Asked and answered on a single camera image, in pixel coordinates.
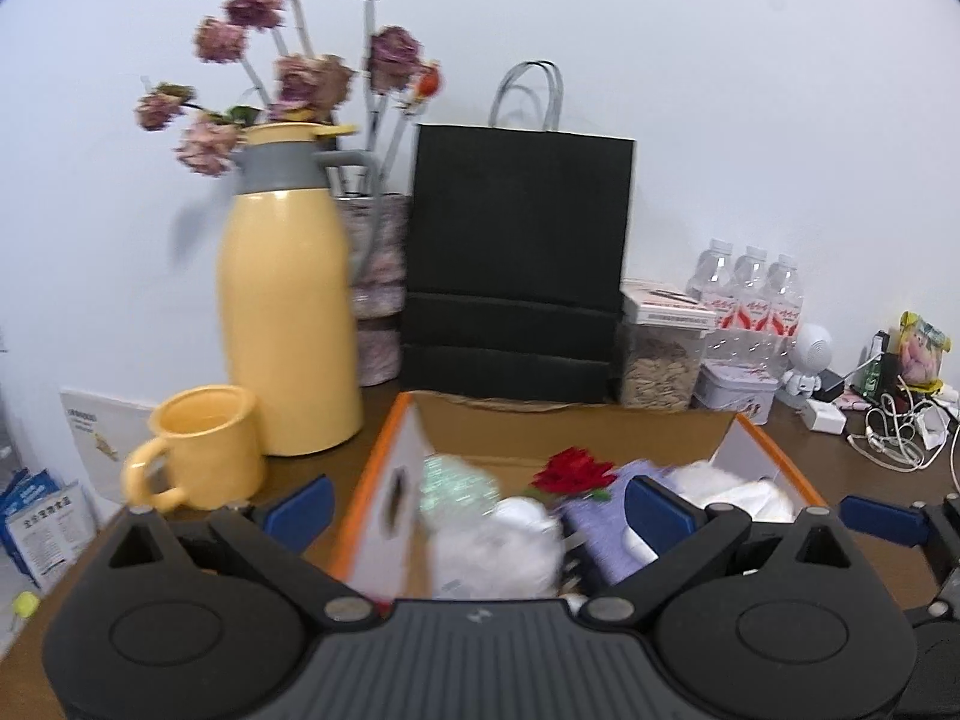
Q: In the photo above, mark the white power adapter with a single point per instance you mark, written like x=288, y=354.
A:
x=935, y=424

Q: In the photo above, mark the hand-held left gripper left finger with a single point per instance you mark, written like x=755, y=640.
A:
x=300, y=514

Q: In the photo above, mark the clear seed container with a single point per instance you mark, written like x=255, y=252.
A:
x=660, y=367

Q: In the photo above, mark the grey tin box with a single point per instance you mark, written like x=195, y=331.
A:
x=735, y=390

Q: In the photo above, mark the white charger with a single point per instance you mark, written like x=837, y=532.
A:
x=825, y=418

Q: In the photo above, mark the blue white packets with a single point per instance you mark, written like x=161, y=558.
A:
x=45, y=525

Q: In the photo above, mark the white cloth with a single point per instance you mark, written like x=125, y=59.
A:
x=487, y=555

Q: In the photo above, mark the red cardboard box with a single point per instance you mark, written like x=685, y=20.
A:
x=386, y=510

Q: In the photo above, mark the black paper bag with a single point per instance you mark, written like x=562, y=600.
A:
x=517, y=262

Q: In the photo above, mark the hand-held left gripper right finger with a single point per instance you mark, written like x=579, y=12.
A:
x=658, y=514

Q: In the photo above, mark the green foil wrapped item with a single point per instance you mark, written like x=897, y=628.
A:
x=457, y=491

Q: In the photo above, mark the dried pink flowers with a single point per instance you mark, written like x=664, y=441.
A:
x=307, y=82

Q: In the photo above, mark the patterned vase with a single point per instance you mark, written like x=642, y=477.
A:
x=379, y=300

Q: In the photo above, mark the clear water bottle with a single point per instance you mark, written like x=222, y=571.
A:
x=711, y=277
x=786, y=307
x=751, y=292

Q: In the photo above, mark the yellow pink snack packet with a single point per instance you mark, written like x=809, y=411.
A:
x=926, y=352

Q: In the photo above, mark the yellow mug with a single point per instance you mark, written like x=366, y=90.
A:
x=206, y=450

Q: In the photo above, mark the red artificial flower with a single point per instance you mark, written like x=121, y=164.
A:
x=574, y=472

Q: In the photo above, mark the purple cloth pouch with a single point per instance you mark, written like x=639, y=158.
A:
x=592, y=540

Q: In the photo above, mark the white robot toy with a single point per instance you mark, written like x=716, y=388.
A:
x=810, y=356

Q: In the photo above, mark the dark green object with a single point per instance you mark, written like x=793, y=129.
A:
x=885, y=371

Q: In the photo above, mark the yellow thermos jug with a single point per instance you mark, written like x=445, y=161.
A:
x=289, y=315

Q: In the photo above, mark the black charger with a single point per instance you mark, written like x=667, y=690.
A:
x=834, y=385

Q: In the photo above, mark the white booklet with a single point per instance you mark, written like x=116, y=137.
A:
x=101, y=435

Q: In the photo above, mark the small yellow object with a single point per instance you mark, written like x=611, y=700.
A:
x=25, y=605

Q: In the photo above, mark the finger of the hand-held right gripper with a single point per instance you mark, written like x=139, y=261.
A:
x=881, y=519

